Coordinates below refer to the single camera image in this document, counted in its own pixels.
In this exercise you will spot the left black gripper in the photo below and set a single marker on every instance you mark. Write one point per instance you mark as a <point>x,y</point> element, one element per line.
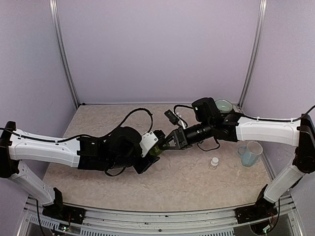
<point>141,168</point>

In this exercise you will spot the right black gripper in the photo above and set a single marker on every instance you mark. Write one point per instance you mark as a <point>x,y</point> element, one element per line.
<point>179,138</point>

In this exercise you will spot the green pill organizer box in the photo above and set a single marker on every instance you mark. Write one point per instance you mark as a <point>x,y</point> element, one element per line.
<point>155,151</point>

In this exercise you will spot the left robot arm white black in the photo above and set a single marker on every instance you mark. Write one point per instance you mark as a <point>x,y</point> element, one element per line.
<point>121,148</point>

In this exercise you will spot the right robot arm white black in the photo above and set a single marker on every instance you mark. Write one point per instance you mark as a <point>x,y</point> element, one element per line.
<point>234,127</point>

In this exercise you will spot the white pill bottle near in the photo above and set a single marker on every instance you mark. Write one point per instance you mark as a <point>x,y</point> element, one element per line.
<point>214,163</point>

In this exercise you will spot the pale green bowl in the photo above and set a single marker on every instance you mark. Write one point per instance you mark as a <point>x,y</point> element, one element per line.
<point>224,106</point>

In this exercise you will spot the light blue mug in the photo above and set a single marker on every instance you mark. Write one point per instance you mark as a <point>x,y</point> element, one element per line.
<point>250,153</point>

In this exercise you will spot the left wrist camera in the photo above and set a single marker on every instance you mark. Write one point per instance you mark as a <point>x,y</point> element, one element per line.
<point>160,135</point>

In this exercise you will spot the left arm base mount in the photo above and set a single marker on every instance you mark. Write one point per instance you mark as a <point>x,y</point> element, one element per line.
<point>66,213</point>

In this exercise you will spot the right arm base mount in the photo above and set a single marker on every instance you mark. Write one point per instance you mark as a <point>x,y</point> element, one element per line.
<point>252,213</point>

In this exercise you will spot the front aluminium rail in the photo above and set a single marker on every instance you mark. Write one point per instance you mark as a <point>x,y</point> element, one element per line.
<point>214,222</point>

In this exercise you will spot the left aluminium frame post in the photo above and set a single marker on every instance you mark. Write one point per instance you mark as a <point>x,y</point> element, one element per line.
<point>58,32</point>

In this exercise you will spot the aluminium frame post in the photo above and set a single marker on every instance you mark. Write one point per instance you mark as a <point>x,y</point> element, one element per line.
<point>254,52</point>
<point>58,32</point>

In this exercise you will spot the right aluminium frame post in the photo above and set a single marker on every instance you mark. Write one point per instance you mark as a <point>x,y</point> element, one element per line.
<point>254,52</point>

